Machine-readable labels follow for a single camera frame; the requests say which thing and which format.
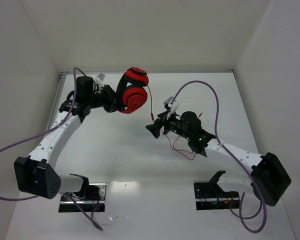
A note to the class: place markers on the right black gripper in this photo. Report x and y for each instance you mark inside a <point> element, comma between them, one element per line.
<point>155,128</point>

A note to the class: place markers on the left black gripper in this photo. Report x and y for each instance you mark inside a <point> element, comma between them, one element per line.
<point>109,98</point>

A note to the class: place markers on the red black headphones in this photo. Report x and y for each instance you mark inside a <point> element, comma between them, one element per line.
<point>131,90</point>

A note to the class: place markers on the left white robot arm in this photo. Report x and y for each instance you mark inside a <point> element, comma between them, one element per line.
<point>35,174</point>

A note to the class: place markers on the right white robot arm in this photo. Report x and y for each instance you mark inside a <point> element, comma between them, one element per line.
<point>264,175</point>

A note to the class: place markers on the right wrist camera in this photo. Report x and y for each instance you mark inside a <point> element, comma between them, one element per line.
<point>171,106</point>

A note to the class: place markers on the aluminium table edge rail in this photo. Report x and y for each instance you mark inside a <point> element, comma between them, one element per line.
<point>118,147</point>

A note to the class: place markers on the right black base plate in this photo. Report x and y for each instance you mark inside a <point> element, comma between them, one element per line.
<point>208,199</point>

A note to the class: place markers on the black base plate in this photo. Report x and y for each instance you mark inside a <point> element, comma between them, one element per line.
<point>208,199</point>
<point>94,198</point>

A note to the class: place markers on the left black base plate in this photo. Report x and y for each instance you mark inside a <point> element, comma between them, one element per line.
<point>94,198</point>

